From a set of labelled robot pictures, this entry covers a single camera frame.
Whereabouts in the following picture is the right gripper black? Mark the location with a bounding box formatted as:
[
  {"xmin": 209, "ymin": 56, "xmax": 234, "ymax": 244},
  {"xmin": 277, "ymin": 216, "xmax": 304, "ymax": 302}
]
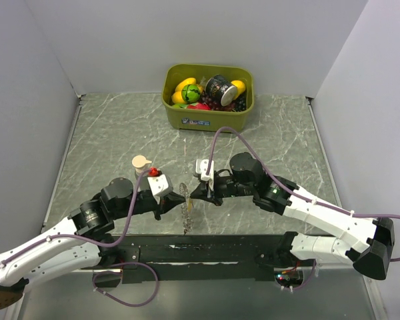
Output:
[{"xmin": 190, "ymin": 172, "xmax": 255, "ymax": 206}]

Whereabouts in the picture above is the large keyring with small rings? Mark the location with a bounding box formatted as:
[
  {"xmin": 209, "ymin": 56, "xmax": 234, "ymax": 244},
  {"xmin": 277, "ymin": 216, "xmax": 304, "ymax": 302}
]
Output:
[{"xmin": 179, "ymin": 183, "xmax": 193, "ymax": 235}]

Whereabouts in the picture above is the olive green plastic bin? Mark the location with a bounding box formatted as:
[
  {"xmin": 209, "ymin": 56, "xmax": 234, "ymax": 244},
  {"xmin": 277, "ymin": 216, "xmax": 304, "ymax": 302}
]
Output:
[{"xmin": 161, "ymin": 63, "xmax": 255, "ymax": 131}]

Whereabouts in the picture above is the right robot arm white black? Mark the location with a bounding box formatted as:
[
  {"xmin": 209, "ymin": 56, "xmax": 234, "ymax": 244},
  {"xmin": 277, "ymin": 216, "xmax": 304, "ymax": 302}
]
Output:
[{"xmin": 190, "ymin": 152, "xmax": 395, "ymax": 280}]

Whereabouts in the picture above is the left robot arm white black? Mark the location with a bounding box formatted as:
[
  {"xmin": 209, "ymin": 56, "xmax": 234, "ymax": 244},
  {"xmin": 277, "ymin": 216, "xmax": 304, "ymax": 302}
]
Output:
[{"xmin": 0, "ymin": 175, "xmax": 185, "ymax": 310}]

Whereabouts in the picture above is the grey bottle with beige cap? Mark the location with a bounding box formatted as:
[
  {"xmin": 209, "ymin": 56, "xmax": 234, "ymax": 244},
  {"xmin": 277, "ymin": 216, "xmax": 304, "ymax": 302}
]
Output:
[{"xmin": 132, "ymin": 155, "xmax": 152, "ymax": 191}]

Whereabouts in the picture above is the red toy fruit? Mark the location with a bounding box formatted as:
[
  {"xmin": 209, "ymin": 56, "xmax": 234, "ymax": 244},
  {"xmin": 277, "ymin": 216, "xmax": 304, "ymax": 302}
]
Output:
[{"xmin": 187, "ymin": 103, "xmax": 211, "ymax": 111}]

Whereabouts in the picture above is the dark grapes bunch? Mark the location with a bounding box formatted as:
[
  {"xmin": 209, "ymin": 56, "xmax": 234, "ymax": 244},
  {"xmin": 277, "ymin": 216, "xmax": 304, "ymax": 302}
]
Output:
[{"xmin": 199, "ymin": 92, "xmax": 247, "ymax": 112}]

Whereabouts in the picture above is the green watermelon toy ball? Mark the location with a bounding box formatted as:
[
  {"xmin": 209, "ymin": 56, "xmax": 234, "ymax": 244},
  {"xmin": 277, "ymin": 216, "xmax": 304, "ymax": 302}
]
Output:
[{"xmin": 181, "ymin": 84, "xmax": 202, "ymax": 103}]

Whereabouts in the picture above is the yellow toy mango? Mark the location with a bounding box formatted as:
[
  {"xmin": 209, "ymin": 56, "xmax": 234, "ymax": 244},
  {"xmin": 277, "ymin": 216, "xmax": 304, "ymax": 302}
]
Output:
[{"xmin": 175, "ymin": 77, "xmax": 197, "ymax": 92}]

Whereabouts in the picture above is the black paper cup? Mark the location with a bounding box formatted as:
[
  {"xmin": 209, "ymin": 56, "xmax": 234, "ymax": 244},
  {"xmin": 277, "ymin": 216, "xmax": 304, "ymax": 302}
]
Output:
[{"xmin": 205, "ymin": 75, "xmax": 237, "ymax": 106}]

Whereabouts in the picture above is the yellow toy lemon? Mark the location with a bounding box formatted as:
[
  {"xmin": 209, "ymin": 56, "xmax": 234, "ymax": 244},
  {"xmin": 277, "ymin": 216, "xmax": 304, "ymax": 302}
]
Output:
[{"xmin": 231, "ymin": 80, "xmax": 246, "ymax": 96}]

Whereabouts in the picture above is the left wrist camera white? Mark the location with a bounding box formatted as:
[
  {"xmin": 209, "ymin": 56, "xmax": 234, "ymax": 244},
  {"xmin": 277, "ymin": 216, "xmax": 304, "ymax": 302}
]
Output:
[{"xmin": 147, "ymin": 167, "xmax": 173, "ymax": 203}]

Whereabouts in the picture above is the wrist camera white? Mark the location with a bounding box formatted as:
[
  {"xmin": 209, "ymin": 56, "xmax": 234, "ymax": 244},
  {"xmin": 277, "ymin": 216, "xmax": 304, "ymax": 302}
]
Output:
[
  {"xmin": 193, "ymin": 159, "xmax": 214, "ymax": 189},
  {"xmin": 147, "ymin": 167, "xmax": 173, "ymax": 203}
]

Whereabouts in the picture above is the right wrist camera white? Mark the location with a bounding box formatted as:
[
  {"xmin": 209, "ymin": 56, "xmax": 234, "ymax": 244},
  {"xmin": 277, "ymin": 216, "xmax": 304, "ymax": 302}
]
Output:
[{"xmin": 193, "ymin": 159, "xmax": 214, "ymax": 189}]

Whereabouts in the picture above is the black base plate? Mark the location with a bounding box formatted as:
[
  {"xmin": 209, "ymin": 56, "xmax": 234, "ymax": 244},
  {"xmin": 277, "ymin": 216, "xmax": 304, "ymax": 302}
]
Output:
[{"xmin": 95, "ymin": 231, "xmax": 313, "ymax": 284}]

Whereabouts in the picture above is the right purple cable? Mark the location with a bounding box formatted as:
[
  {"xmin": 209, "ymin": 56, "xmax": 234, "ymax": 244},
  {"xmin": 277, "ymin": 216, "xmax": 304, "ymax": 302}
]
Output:
[{"xmin": 207, "ymin": 126, "xmax": 400, "ymax": 293}]

